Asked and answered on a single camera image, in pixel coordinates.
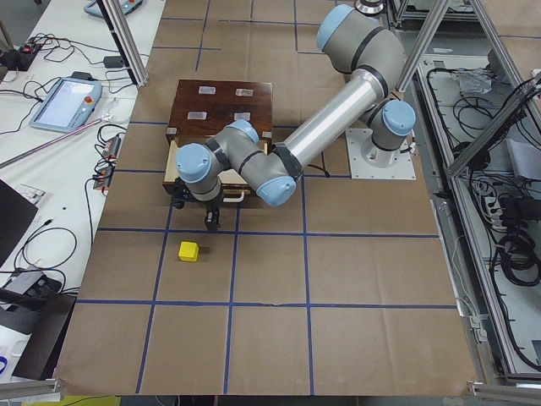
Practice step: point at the aluminium frame post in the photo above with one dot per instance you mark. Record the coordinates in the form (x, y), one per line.
(122, 36)

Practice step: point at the black power adapter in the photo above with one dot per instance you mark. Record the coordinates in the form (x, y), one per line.
(113, 62)

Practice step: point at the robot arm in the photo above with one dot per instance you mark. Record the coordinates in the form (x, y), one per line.
(356, 45)

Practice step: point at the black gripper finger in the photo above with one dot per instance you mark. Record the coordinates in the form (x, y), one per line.
(209, 220)
(215, 220)

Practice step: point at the black laptop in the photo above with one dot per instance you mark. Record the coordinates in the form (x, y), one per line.
(17, 213)

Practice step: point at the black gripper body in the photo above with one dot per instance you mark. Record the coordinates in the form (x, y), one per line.
(211, 205)

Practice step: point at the dark wooden drawer cabinet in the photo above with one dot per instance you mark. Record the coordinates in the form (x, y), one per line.
(204, 107)

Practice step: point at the yellow block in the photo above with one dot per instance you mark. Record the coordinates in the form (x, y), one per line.
(188, 251)

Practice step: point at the near teach pendant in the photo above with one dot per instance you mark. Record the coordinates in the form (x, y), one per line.
(68, 105)

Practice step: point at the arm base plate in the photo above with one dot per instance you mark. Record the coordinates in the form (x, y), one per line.
(367, 161)

